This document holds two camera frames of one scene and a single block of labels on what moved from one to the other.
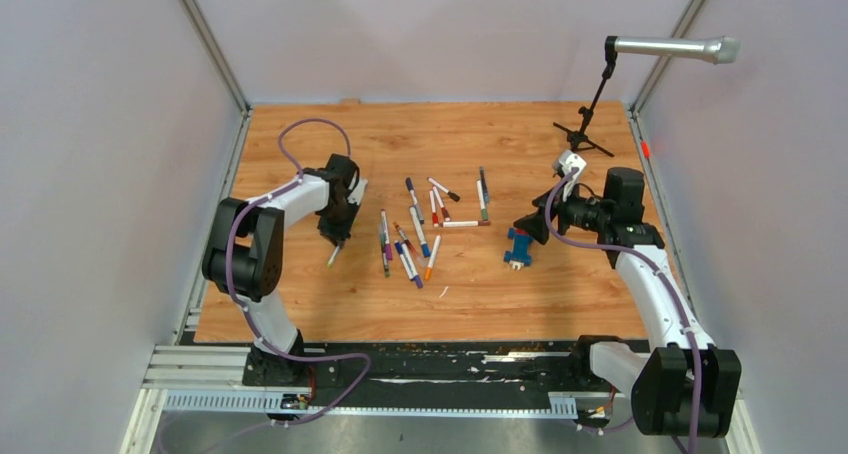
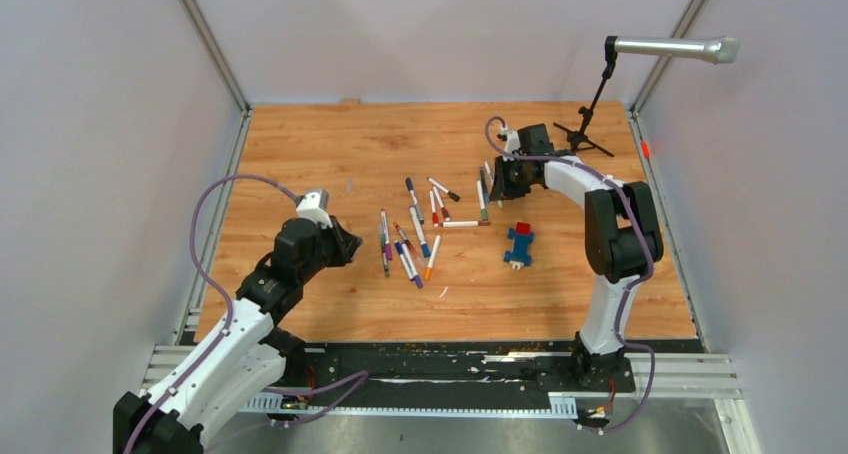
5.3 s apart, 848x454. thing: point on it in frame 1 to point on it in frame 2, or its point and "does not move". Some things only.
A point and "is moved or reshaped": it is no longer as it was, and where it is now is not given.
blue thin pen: [484, 185] does not move
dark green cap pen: [383, 241] does not move
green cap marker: [333, 257] is moved or reshaped
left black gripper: [338, 236] to [345, 243]
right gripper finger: [541, 203] to [498, 187]
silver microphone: [719, 49] does not move
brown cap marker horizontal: [464, 223] does not move
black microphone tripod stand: [579, 139] does not move
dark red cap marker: [443, 209] does not move
